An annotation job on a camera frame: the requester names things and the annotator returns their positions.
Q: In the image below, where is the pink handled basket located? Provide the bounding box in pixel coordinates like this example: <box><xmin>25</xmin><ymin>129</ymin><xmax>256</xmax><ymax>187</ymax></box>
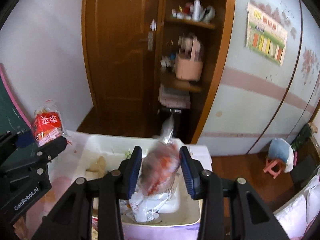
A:
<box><xmin>175</xmin><ymin>35</ymin><xmax>204</xmax><ymax>82</ymax></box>

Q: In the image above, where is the colourful wall poster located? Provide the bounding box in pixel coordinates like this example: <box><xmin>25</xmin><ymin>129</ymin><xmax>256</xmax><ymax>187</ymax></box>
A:
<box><xmin>246</xmin><ymin>3</ymin><xmax>287</xmax><ymax>66</ymax></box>

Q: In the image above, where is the cartoon printed tablecloth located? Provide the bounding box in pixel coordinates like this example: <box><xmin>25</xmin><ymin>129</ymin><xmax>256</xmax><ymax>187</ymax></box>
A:
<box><xmin>24</xmin><ymin>129</ymin><xmax>213</xmax><ymax>240</ymax></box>

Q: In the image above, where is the shelf top bottles clutter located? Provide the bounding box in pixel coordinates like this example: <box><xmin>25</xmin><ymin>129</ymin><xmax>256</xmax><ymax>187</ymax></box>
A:
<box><xmin>170</xmin><ymin>0</ymin><xmax>215</xmax><ymax>24</ymax></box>

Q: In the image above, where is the white pillow on bed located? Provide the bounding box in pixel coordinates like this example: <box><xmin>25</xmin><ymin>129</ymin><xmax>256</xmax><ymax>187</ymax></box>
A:
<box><xmin>273</xmin><ymin>173</ymin><xmax>319</xmax><ymax>239</ymax></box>

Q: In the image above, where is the white plastic storage bin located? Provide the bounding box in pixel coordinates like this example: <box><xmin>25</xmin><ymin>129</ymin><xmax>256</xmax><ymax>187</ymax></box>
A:
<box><xmin>75</xmin><ymin>133</ymin><xmax>203</xmax><ymax>228</ymax></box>

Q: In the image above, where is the small pink stool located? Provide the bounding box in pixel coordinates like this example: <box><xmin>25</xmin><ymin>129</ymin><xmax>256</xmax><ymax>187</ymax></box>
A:
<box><xmin>263</xmin><ymin>158</ymin><xmax>285</xmax><ymax>179</ymax></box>

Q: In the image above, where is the brown wooden door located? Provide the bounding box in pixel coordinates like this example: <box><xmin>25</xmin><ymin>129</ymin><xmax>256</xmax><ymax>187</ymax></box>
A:
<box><xmin>81</xmin><ymin>0</ymin><xmax>159</xmax><ymax>137</ymax></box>

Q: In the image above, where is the green pineapple cake packet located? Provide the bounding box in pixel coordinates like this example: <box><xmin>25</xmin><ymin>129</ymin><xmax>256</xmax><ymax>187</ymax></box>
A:
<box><xmin>124</xmin><ymin>150</ymin><xmax>132</xmax><ymax>159</ymax></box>

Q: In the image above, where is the white red snack bag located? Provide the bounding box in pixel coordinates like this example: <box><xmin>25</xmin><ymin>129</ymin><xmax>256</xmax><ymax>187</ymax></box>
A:
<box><xmin>119</xmin><ymin>115</ymin><xmax>180</xmax><ymax>224</ymax></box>

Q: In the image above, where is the red pastry packet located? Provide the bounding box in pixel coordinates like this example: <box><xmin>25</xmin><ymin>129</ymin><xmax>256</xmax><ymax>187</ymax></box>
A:
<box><xmin>32</xmin><ymin>100</ymin><xmax>72</xmax><ymax>147</ymax></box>

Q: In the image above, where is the wooden corner shelf unit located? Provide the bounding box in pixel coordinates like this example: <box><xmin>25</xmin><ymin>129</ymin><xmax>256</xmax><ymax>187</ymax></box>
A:
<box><xmin>156</xmin><ymin>0</ymin><xmax>235</xmax><ymax>143</ymax></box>

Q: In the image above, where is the green chalkboard pink frame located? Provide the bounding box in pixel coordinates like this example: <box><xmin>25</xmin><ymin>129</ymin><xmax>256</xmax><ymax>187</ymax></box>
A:
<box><xmin>0</xmin><ymin>64</ymin><xmax>35</xmax><ymax>165</ymax></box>

